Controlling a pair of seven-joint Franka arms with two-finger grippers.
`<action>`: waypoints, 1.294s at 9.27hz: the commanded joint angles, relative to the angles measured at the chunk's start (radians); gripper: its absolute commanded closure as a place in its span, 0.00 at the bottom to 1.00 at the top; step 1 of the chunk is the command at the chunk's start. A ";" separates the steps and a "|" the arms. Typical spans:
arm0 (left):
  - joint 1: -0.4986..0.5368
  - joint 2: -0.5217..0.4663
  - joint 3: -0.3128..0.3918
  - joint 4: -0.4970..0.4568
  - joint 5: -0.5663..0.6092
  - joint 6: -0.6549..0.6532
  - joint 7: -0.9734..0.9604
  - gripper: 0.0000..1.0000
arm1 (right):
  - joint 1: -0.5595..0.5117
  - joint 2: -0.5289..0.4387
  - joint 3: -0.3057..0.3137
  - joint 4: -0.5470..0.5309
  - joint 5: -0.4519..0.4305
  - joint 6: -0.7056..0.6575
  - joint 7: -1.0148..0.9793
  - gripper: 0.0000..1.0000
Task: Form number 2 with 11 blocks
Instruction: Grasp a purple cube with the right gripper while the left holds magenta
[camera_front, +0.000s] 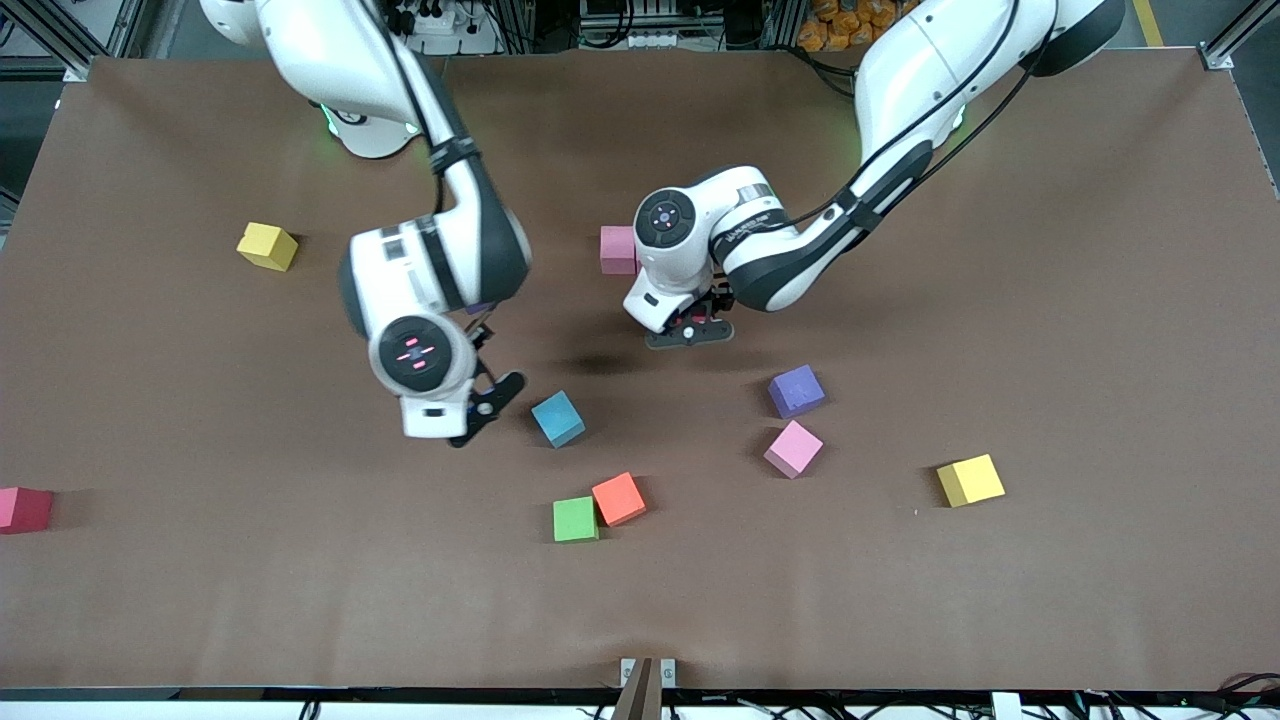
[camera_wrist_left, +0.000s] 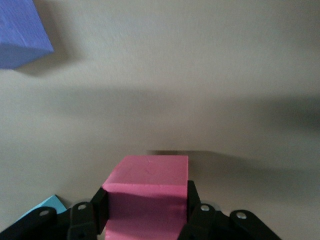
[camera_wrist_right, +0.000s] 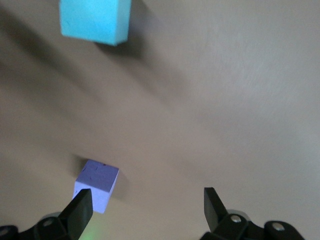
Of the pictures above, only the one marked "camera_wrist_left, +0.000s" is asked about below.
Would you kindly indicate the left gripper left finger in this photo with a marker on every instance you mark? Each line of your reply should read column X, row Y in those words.
column 82, row 217

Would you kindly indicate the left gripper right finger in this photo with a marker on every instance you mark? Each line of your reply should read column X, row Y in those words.
column 205, row 222

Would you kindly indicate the red foam cube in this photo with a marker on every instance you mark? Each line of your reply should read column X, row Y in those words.
column 147, row 200

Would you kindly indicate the purple foam cube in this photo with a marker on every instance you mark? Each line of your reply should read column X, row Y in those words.
column 20, row 30

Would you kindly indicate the blue foam cube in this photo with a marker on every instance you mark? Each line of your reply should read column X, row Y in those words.
column 51, row 203

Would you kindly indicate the brown paper table cover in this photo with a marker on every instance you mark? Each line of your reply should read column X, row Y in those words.
column 175, row 62

